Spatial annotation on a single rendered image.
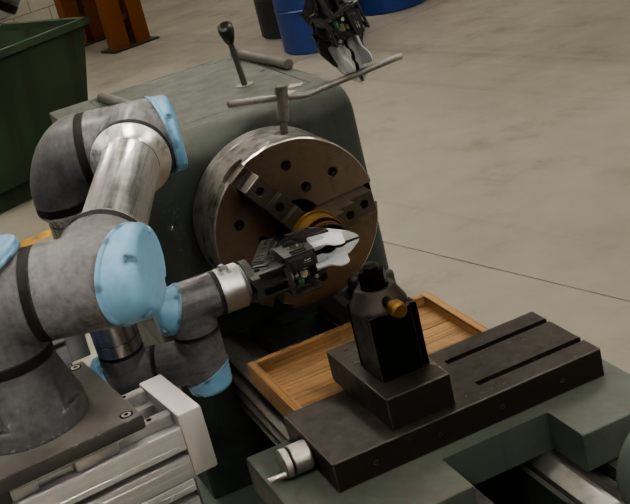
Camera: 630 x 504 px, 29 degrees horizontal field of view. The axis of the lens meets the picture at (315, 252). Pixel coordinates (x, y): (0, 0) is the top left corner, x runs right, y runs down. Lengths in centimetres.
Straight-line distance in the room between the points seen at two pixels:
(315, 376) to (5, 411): 73
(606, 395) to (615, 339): 214
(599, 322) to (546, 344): 220
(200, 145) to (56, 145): 51
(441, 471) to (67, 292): 57
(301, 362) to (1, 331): 80
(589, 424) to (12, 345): 77
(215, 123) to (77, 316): 95
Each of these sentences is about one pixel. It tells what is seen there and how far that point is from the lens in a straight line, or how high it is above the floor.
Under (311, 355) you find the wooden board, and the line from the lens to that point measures 216.
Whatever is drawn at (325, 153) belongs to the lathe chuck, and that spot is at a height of 119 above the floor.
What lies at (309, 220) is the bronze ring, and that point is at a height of 112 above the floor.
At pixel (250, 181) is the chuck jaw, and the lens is 212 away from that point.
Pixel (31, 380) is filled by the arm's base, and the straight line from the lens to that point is 150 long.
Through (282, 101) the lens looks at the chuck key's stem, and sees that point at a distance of 218.
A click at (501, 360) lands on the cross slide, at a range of 183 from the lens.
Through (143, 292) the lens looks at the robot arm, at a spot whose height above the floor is 131.
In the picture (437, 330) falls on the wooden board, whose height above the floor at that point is 88.
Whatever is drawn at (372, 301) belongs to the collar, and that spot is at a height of 114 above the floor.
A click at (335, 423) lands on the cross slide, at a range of 176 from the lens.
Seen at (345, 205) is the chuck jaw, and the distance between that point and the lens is 217.
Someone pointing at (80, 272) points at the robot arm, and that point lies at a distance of 143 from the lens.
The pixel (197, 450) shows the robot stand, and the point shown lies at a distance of 160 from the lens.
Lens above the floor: 182
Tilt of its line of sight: 21 degrees down
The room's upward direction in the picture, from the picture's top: 14 degrees counter-clockwise
